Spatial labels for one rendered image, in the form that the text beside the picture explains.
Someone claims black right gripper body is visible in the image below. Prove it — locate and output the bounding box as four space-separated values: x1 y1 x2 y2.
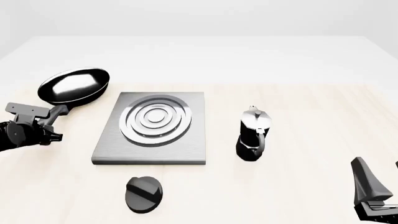
353 198 398 222

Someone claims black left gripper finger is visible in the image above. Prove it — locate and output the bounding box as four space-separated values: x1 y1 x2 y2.
46 131 64 144

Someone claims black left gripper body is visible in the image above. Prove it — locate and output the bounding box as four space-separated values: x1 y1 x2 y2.
34 123 54 146

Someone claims black frying pan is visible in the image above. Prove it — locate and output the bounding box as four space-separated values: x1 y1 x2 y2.
37 66 111 127

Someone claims round black stove knob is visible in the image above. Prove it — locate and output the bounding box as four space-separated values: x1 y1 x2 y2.
124 175 164 214

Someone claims flat grey stove plate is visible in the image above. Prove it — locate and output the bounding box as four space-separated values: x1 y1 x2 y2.
91 91 208 166

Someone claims black and silver moka pot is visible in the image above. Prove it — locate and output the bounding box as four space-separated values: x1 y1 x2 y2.
235 105 273 162

